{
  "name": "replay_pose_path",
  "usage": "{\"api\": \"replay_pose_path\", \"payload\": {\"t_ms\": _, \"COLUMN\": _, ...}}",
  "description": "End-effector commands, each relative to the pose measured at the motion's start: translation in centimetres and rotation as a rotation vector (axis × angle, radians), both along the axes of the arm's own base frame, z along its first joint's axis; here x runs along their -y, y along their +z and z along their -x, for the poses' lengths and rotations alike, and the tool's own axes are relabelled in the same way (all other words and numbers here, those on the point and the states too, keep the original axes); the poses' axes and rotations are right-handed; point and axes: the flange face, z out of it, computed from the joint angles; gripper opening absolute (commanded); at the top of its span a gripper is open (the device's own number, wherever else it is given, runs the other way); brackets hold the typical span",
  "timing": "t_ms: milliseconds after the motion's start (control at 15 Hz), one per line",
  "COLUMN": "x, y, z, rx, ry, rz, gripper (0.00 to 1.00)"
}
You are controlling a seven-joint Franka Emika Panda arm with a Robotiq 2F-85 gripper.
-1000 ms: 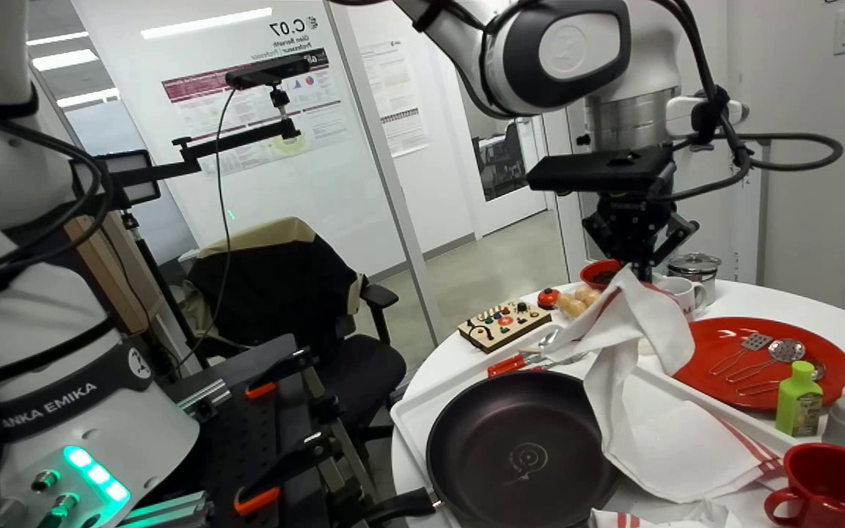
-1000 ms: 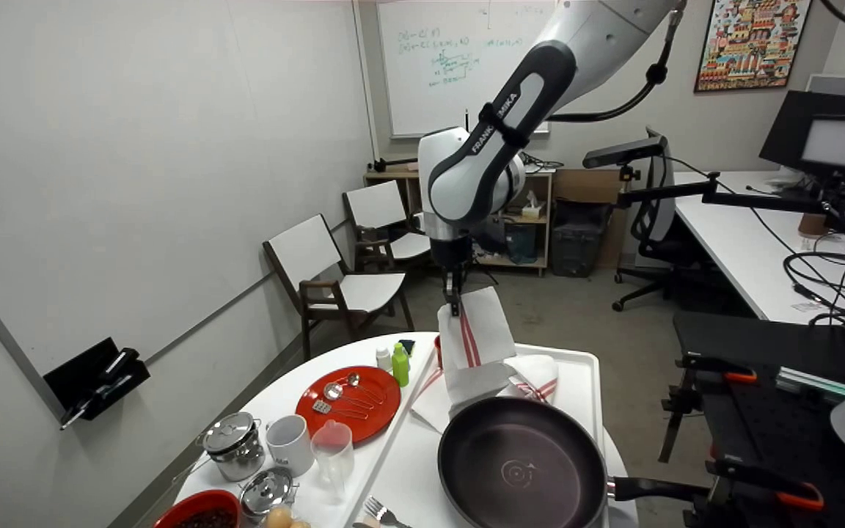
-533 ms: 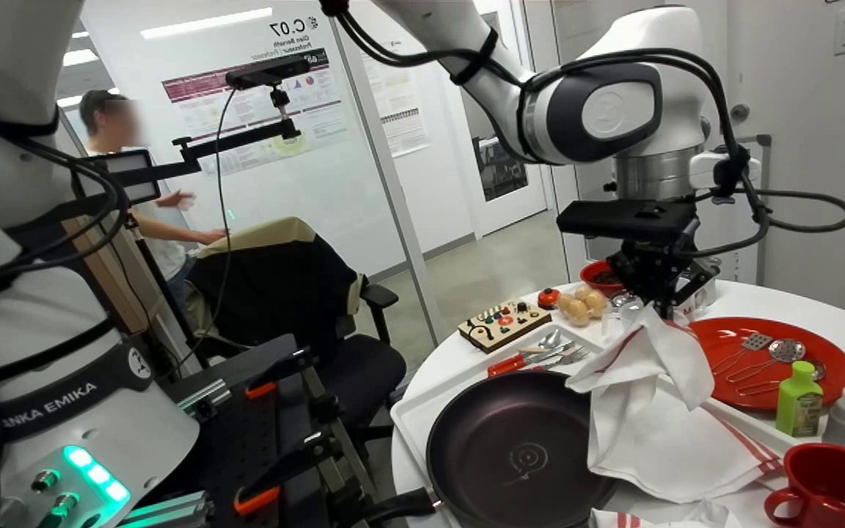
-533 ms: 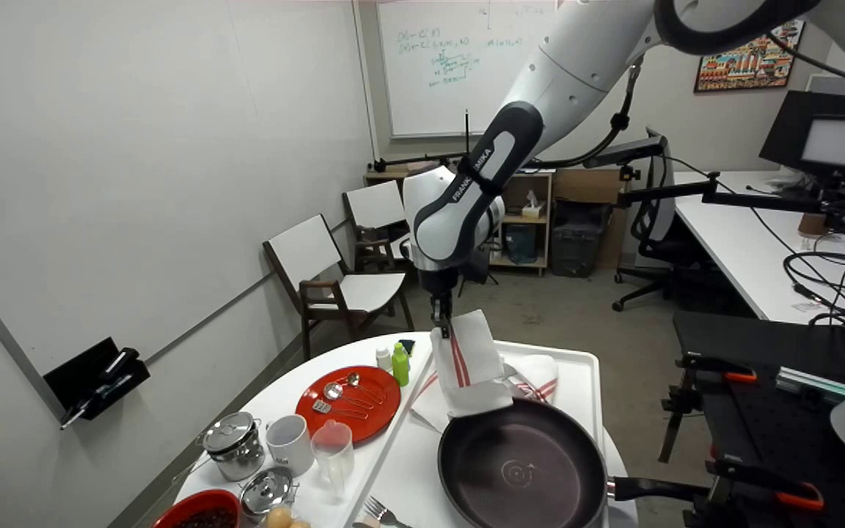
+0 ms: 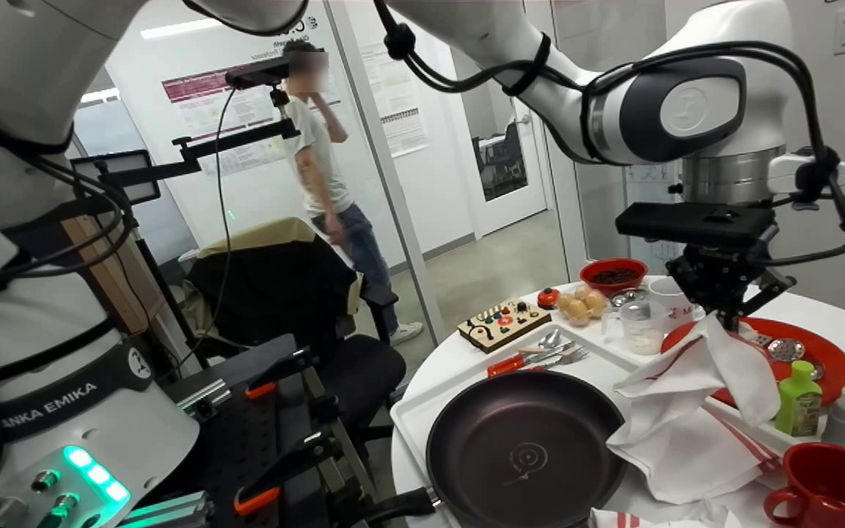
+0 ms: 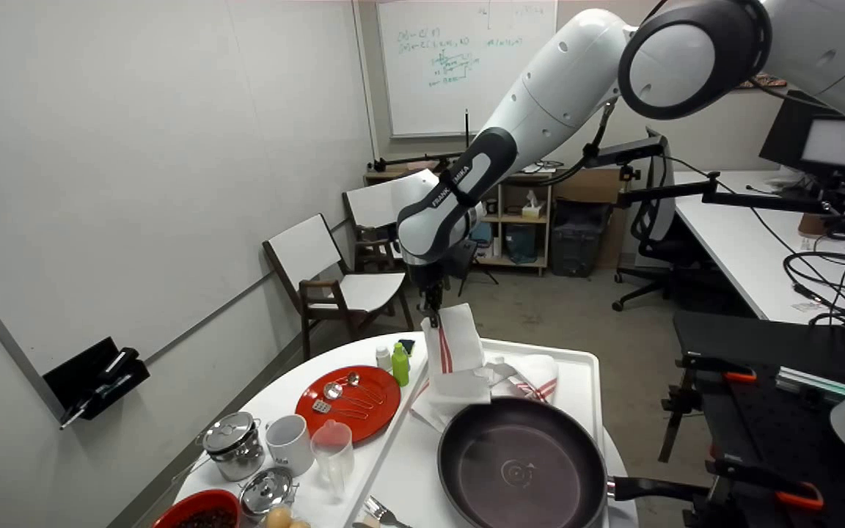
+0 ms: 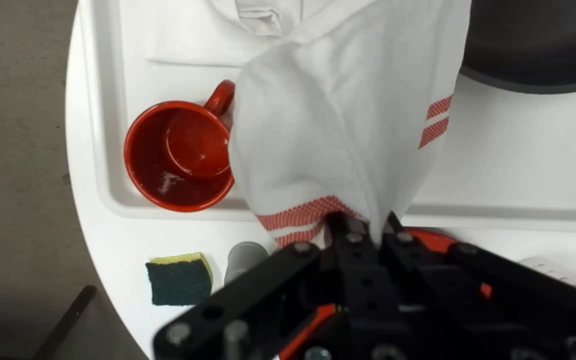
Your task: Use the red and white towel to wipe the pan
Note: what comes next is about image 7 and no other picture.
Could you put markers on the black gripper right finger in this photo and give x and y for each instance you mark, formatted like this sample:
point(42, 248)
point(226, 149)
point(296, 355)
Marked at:
point(500, 306)

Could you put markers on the red ceramic mug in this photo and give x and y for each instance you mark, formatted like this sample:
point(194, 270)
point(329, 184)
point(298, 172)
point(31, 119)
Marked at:
point(174, 160)

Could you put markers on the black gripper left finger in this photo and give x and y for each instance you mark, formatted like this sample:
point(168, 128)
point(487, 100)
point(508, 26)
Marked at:
point(361, 301)

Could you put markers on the red striped white towel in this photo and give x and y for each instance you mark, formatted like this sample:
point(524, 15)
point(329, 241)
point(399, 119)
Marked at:
point(341, 121)

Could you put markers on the green yellow sponge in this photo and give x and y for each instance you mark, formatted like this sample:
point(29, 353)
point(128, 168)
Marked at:
point(179, 281)

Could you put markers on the black frying pan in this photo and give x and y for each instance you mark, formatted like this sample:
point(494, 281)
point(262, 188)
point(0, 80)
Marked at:
point(535, 40)

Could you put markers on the white plastic tray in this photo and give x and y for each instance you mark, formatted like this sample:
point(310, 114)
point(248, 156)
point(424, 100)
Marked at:
point(521, 153)

